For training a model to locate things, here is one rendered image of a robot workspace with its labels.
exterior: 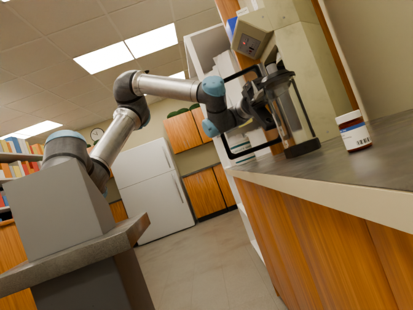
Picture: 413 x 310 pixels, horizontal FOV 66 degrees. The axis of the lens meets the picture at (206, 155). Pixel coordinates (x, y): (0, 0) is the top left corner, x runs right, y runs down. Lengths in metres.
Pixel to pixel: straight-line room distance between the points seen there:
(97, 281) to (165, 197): 5.39
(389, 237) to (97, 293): 0.62
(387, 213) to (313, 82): 1.04
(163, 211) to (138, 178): 0.78
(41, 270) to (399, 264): 0.65
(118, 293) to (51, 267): 0.16
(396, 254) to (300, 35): 1.06
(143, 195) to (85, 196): 5.41
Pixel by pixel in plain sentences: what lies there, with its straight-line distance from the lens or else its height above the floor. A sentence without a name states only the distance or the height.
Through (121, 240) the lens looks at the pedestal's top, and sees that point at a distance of 0.72.
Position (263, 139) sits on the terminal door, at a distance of 1.60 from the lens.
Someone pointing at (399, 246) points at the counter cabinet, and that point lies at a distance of 0.42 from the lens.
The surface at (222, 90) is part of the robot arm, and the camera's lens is 1.08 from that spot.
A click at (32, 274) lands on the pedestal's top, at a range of 0.80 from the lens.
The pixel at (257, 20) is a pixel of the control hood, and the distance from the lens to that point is 1.36.
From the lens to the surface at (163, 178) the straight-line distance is 6.15.
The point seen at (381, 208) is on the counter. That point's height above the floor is 0.92.
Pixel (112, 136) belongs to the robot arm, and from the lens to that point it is 1.20.
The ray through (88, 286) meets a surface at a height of 0.84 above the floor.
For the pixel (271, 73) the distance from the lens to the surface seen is 0.93.
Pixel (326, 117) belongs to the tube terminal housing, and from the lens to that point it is 1.32.
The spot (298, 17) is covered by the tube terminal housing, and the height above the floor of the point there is 1.43.
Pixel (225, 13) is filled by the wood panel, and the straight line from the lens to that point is 1.77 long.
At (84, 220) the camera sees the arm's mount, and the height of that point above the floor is 0.99.
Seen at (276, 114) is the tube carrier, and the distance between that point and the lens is 0.92.
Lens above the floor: 1.01
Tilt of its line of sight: 2 degrees up
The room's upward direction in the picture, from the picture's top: 20 degrees counter-clockwise
